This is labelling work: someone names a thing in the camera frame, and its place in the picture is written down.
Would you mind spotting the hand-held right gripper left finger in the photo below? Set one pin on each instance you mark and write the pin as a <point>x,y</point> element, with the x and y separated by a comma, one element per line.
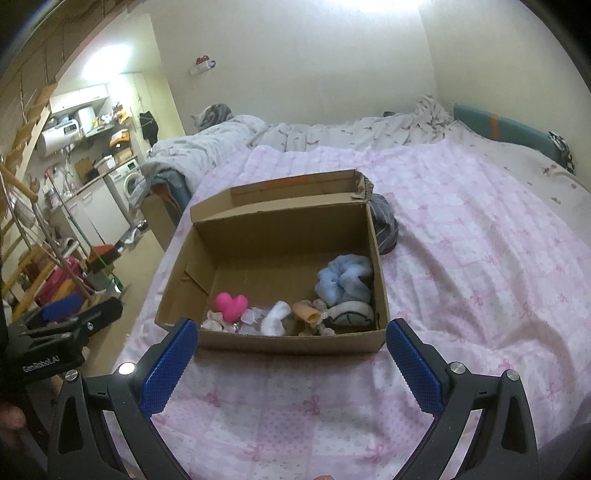
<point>171,364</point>

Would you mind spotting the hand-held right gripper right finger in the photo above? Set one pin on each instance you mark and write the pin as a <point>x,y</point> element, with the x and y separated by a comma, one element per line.
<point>413,364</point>

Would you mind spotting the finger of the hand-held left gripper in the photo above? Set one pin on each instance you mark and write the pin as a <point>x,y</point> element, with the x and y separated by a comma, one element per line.
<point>104,311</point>
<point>60,308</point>

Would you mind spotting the cream lace sock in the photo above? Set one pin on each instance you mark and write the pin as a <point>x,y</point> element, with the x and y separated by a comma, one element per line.
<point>213,321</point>

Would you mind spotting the pink heart toy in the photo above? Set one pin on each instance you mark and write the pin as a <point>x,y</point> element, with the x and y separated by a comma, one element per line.
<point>233,307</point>

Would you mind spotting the white fluffy sock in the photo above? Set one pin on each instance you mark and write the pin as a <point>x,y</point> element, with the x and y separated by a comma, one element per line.
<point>274,318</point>

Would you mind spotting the beige rubber piece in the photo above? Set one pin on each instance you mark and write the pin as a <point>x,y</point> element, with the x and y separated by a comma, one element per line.
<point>307,311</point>

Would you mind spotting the person's left hand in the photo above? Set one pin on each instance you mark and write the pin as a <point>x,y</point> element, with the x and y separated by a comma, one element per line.
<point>11,415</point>

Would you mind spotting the red bag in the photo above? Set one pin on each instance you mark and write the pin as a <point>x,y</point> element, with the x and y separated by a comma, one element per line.
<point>60,281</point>

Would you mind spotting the red brush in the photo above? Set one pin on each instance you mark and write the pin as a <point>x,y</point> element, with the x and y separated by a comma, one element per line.
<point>104,254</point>

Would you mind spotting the green mop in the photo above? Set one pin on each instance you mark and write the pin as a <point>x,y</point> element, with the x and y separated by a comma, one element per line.
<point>83,233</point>

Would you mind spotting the clear plastic packet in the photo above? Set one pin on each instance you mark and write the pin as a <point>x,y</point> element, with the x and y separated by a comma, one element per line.
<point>249,319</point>

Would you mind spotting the white kitchen cabinet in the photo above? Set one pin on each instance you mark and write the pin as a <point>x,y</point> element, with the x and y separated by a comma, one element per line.
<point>101,212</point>

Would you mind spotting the blue fluffy scrunchie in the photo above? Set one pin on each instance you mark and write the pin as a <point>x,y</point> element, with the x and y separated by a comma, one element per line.
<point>344,281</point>

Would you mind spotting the pink patterned quilt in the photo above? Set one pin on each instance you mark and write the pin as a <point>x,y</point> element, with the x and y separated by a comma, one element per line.
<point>461,254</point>

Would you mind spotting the white washing machine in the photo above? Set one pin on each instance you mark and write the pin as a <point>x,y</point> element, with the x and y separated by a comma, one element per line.
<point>129,182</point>

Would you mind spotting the teal and orange blanket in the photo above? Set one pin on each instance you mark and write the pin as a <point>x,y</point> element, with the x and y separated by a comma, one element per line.
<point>171,184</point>

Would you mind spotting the dark striped cloth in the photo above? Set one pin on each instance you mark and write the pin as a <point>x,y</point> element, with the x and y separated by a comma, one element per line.
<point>385,221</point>

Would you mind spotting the white water heater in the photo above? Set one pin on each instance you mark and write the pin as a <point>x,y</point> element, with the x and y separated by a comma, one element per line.
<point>55,136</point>

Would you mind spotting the person's grey trouser leg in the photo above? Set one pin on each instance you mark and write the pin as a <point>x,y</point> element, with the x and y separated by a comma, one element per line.
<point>563,461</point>

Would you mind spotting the black hanging garment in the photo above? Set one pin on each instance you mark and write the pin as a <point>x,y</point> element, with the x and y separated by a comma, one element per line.
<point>148,124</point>

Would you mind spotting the grey floral duvet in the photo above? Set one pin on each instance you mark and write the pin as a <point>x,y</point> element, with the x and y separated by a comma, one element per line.
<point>207,143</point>

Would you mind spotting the grey tabby cat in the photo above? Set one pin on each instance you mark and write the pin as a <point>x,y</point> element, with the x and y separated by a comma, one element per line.
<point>212,115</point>

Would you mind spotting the white floral bedsheet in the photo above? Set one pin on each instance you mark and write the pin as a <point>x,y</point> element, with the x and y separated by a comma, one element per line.
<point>369,134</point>

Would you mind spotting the crumpled floral cloth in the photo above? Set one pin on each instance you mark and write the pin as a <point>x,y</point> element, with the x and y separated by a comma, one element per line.
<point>431,110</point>

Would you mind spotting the teal pillow with orange stripe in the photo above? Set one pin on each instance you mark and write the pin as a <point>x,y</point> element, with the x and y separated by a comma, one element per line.
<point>508,127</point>

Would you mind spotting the black white patterned cloth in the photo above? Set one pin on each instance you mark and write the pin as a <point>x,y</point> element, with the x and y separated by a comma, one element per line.
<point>561,150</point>

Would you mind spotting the yellow wooden frame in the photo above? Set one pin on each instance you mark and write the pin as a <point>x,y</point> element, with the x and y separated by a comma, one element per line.
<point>27,138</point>

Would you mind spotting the white wall cabinet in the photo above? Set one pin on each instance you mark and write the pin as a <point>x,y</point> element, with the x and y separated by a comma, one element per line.
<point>78,97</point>

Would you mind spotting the wall fixture with red item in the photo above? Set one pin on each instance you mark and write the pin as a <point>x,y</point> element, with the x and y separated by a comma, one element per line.
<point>203,64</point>

